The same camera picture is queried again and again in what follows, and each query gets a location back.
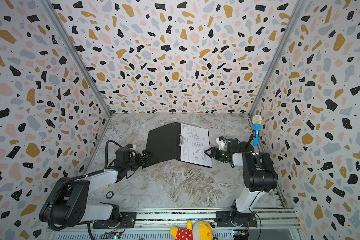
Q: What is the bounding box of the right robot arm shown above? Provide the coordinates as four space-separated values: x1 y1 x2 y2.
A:
204 137 278 227

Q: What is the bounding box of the metal binder clip mechanism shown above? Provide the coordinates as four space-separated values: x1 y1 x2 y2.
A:
179 135 188 148

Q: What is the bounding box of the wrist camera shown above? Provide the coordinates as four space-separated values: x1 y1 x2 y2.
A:
216 137 227 151
126 144 136 150

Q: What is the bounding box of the orange black binder folder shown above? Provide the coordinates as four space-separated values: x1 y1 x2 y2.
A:
142 121 213 169

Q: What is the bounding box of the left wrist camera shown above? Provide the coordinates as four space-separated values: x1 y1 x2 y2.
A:
126 144 136 150

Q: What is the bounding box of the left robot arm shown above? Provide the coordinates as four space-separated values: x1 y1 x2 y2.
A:
39 146 152 231

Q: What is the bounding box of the black corrugated cable conduit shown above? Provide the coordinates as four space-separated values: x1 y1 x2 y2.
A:
38 139 124 232

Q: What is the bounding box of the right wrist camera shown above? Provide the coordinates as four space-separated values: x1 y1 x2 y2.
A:
216 137 227 151

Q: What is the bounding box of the blue toy microphone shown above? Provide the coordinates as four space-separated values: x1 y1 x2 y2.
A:
252 115 262 147

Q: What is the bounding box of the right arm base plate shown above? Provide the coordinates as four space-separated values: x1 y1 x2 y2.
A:
215 211 258 228

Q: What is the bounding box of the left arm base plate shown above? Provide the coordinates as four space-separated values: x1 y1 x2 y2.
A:
93 212 137 230

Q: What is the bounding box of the paper sheet with diagram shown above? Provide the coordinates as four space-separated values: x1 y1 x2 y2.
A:
180 124 212 168

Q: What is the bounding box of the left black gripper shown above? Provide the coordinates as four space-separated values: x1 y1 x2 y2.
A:
124 150 152 172

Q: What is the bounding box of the black microphone stand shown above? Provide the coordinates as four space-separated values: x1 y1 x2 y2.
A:
239 135 255 153

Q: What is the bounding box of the yellow red plush toy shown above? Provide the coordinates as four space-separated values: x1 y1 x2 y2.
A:
170 221 216 240

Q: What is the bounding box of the aluminium mounting rail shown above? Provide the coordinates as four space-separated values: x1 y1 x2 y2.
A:
91 208 305 240

